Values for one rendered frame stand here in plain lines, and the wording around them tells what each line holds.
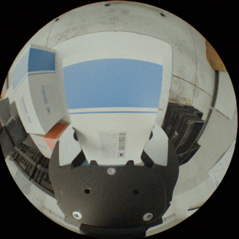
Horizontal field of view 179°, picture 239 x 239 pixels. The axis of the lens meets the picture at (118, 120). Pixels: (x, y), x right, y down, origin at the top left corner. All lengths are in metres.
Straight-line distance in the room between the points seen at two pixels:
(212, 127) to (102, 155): 2.60
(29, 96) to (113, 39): 0.20
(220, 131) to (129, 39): 2.53
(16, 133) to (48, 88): 0.31
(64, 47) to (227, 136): 2.69
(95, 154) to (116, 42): 0.24
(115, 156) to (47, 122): 0.16
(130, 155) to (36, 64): 0.27
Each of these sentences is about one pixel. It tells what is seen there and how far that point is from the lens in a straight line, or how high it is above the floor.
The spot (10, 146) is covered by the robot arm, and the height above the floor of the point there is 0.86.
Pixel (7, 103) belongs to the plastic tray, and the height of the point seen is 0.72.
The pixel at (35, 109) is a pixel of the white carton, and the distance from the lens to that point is 0.18.
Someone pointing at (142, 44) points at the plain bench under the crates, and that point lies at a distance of 0.21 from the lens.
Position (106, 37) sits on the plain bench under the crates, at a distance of 0.21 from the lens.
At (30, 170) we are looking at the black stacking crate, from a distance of 0.60.
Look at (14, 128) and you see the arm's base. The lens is 0.45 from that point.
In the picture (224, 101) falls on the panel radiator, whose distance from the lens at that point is 2.44.
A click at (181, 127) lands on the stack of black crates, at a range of 0.66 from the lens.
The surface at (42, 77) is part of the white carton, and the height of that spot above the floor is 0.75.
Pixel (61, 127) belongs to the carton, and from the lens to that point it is 0.24.
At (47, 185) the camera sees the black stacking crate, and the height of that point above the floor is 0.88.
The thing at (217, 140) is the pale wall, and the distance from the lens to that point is 2.60.
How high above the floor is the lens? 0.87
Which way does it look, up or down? 61 degrees down
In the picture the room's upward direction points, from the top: 176 degrees clockwise
